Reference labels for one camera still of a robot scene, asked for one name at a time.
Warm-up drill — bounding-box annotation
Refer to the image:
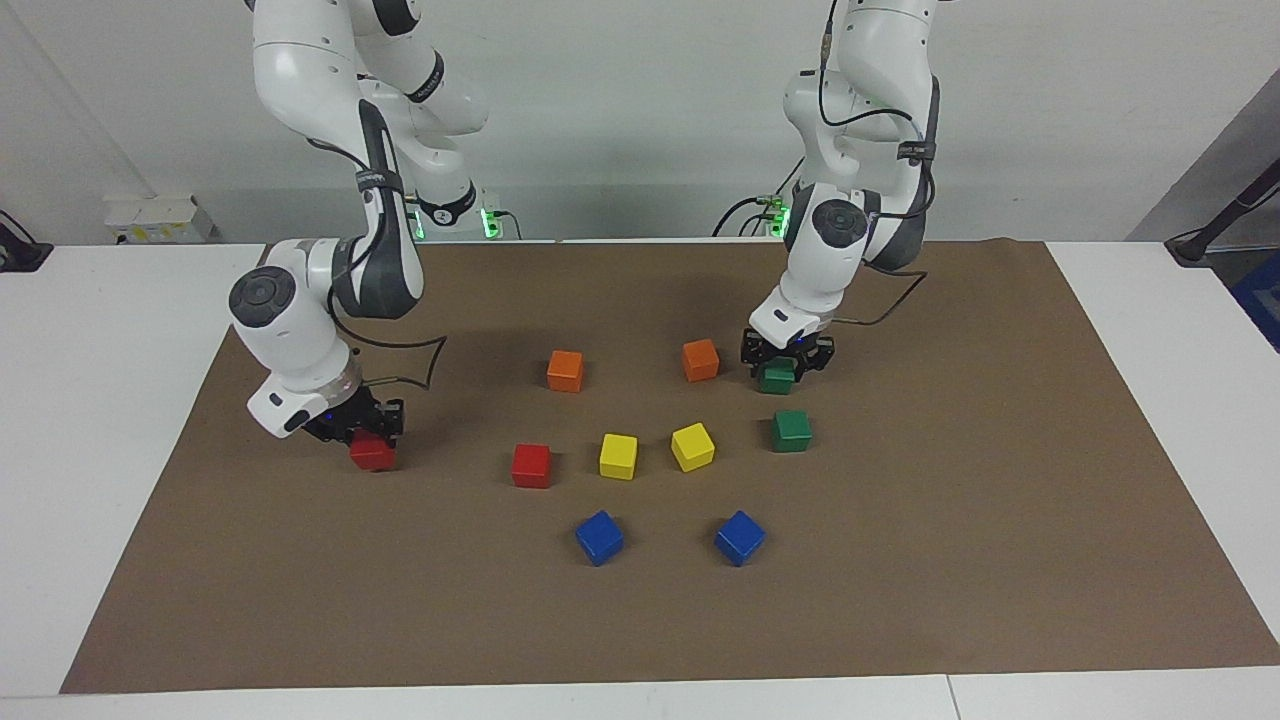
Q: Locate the yellow wooden cube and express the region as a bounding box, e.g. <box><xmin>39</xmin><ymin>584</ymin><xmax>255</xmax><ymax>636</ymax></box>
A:
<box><xmin>670</xmin><ymin>422</ymin><xmax>717</xmax><ymax>473</ymax></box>
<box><xmin>598</xmin><ymin>433</ymin><xmax>639</xmax><ymax>481</ymax></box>

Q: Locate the black base cable bundle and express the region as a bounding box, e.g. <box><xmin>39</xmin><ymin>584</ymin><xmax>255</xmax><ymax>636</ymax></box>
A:
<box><xmin>712</xmin><ymin>155</ymin><xmax>803</xmax><ymax>238</ymax></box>

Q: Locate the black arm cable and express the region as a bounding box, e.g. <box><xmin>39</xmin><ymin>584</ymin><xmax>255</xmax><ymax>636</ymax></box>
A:
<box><xmin>818</xmin><ymin>0</ymin><xmax>943</xmax><ymax>327</ymax></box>
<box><xmin>305</xmin><ymin>135</ymin><xmax>448</xmax><ymax>391</ymax></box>

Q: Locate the brown paper table mat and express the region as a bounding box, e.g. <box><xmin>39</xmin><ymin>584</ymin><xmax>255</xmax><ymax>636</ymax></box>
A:
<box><xmin>60</xmin><ymin>238</ymin><xmax>1280</xmax><ymax>694</ymax></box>

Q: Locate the black stand pole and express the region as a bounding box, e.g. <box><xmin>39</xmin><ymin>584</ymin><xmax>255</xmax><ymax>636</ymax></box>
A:
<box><xmin>1165</xmin><ymin>155</ymin><xmax>1280</xmax><ymax>266</ymax></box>

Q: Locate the black clamp mount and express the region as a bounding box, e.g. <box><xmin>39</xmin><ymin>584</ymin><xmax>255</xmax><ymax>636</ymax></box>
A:
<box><xmin>0</xmin><ymin>210</ymin><xmax>53</xmax><ymax>273</ymax></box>

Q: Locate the white box with yellow label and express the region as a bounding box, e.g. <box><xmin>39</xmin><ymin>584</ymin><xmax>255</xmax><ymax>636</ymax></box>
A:
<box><xmin>105</xmin><ymin>195</ymin><xmax>216</xmax><ymax>244</ymax></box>

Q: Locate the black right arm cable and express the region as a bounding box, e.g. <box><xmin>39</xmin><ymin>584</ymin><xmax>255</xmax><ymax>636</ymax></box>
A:
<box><xmin>305</xmin><ymin>135</ymin><xmax>448</xmax><ymax>391</ymax></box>

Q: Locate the blue wooden cube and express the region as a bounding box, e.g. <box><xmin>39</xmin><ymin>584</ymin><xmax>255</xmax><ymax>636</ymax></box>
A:
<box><xmin>714</xmin><ymin>510</ymin><xmax>767</xmax><ymax>568</ymax></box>
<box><xmin>575</xmin><ymin>510</ymin><xmax>625</xmax><ymax>568</ymax></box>

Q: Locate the blue crate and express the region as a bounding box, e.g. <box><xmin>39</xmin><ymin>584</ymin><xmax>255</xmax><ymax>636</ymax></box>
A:
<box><xmin>1232</xmin><ymin>250</ymin><xmax>1280</xmax><ymax>351</ymax></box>

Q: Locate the red wooden cube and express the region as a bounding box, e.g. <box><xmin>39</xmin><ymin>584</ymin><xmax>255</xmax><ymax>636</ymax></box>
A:
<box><xmin>349</xmin><ymin>430</ymin><xmax>398</xmax><ymax>473</ymax></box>
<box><xmin>511</xmin><ymin>444</ymin><xmax>553</xmax><ymax>490</ymax></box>

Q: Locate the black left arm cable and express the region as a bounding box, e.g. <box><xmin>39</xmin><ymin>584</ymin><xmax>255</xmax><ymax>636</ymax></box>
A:
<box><xmin>818</xmin><ymin>0</ymin><xmax>943</xmax><ymax>327</ymax></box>

